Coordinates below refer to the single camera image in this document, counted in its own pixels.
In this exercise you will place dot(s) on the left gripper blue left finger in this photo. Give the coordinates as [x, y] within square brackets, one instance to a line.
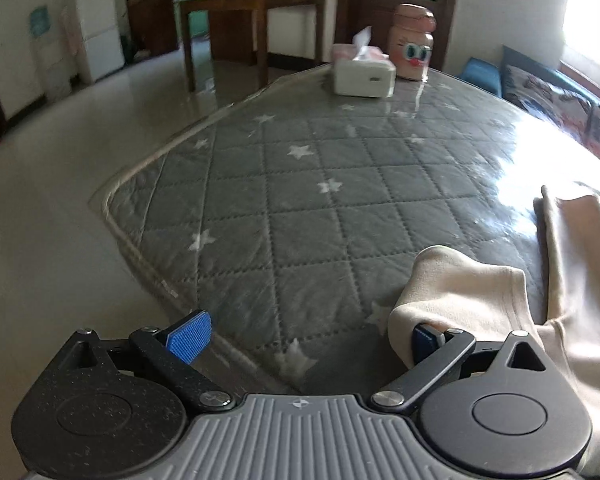
[167, 357]

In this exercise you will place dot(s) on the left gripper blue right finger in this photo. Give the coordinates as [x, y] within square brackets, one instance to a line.
[438, 358]

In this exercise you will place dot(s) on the butterfly cushion near door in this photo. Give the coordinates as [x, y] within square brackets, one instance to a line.
[567, 110]

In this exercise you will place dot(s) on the blue folded blanket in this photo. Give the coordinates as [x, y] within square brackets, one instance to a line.
[483, 75]

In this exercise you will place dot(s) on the white tissue box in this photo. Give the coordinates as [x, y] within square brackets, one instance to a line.
[362, 70]

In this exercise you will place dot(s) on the blue sofa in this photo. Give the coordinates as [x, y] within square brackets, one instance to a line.
[515, 58]

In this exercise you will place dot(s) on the pink cartoon water bottle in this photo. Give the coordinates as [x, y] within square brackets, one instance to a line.
[410, 41]

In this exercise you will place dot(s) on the white water dispenser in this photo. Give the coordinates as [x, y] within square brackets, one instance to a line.
[49, 53]

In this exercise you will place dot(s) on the dark wooden shelf cabinet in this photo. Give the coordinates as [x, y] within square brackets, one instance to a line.
[152, 27]

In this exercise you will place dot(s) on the white refrigerator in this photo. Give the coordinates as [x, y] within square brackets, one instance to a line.
[99, 51]

